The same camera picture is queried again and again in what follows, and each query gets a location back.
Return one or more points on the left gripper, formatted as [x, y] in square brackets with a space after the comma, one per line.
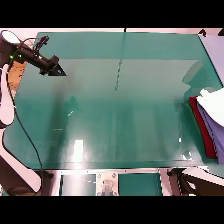
[50, 64]

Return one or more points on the white garment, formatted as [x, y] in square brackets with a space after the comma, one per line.
[213, 103]

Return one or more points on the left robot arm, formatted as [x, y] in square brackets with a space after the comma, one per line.
[13, 170]

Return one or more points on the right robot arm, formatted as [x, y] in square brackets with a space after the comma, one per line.
[200, 181]

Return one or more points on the red garment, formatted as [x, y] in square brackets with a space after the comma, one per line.
[201, 128]

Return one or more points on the light purple garment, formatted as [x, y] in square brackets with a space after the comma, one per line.
[215, 55]

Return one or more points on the silver frame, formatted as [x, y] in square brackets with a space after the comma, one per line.
[106, 181]

